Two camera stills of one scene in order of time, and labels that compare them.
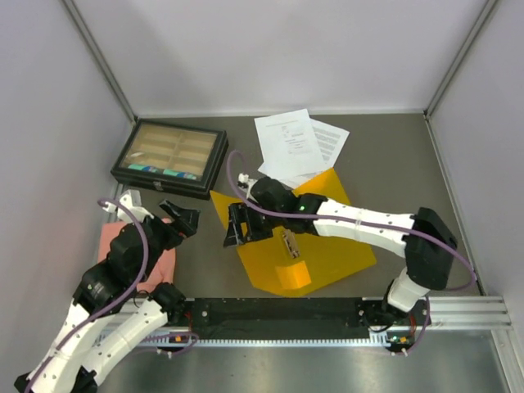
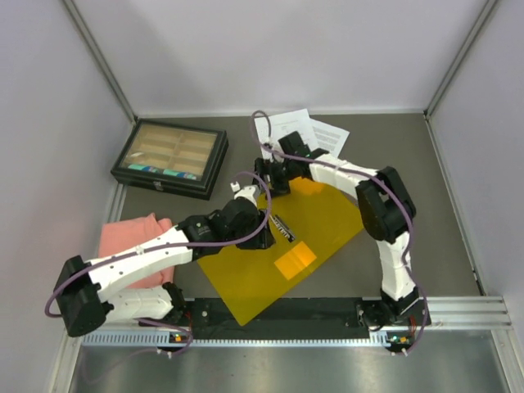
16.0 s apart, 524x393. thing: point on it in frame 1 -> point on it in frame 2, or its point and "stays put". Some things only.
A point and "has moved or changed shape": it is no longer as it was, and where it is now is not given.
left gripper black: [185, 225] -> [261, 242]
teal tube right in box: [180, 174] stays put
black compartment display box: [179, 159] stays put
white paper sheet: [289, 142] stays put
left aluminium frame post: [97, 56] stays put
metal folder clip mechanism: [291, 241] has moved or changed shape
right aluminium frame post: [484, 15] stays put
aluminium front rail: [475, 313] stays put
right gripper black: [239, 214] -> [263, 169]
